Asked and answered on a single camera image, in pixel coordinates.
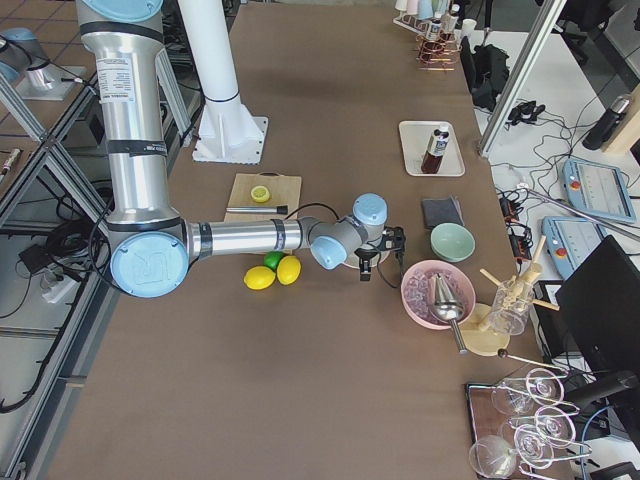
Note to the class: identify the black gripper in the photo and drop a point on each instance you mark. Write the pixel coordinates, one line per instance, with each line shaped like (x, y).
(364, 256)

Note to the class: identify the white round plate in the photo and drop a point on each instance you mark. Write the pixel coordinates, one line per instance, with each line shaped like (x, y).
(352, 261)

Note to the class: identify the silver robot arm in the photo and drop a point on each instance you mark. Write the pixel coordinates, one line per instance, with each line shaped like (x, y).
(152, 245)
(22, 54)

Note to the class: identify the dark drink bottle on tray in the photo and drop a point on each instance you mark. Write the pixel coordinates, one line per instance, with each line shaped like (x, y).
(435, 149)

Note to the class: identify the wine glass rack tray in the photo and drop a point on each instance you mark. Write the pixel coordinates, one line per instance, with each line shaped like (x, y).
(522, 426)

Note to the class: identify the pink bowl with ice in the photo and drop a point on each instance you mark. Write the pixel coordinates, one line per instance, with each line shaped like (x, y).
(418, 292)

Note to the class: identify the yellow lemon upper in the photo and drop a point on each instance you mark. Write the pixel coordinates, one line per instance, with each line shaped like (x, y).
(288, 270)

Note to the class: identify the yellow lemon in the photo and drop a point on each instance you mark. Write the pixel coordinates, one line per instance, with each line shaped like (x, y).
(288, 270)
(259, 277)

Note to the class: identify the steel ice scoop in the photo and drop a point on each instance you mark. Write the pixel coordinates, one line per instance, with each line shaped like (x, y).
(448, 308)

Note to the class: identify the green bowl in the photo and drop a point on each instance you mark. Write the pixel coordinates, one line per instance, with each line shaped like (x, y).
(452, 242)

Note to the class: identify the green lime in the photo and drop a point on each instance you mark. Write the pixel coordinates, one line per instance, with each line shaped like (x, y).
(272, 259)

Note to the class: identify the grey folded cloth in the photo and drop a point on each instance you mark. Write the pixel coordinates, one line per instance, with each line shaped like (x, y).
(441, 211)

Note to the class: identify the steel muddler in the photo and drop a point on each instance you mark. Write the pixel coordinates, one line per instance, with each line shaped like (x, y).
(278, 210)

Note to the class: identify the yellow lemon lower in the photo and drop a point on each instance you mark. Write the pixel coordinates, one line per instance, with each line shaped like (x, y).
(259, 277)

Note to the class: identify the wooden cutting board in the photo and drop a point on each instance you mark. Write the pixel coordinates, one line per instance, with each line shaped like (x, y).
(284, 191)

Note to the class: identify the half lemon slice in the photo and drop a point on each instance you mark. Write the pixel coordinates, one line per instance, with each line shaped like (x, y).
(260, 194)

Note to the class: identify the wooden mug tree stand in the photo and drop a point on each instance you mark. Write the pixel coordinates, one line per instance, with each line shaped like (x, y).
(477, 334)

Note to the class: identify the clear glass mug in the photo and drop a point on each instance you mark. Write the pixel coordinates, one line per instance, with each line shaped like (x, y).
(509, 313)

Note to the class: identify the blue teach pendant lower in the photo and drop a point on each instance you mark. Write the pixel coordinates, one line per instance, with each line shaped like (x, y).
(570, 240)

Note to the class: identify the blue teach pendant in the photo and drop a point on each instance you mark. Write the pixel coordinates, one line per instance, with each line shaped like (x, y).
(599, 190)
(570, 240)

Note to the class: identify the black monitor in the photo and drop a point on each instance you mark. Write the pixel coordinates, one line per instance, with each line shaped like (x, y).
(599, 303)

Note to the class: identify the blue teach pendant upper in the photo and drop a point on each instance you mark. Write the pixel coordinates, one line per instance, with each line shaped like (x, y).
(599, 190)

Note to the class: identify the bottle in copper rack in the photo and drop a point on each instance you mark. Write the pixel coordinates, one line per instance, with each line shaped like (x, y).
(432, 32)

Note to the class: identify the black thermos bottle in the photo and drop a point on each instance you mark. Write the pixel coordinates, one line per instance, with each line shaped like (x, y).
(602, 131)

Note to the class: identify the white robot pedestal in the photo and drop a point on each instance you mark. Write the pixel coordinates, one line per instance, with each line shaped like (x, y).
(228, 132)

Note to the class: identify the copper wire bottle rack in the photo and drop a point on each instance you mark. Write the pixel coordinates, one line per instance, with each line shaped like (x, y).
(440, 55)

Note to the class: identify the aluminium frame post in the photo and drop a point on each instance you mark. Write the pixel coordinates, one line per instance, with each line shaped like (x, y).
(546, 18)

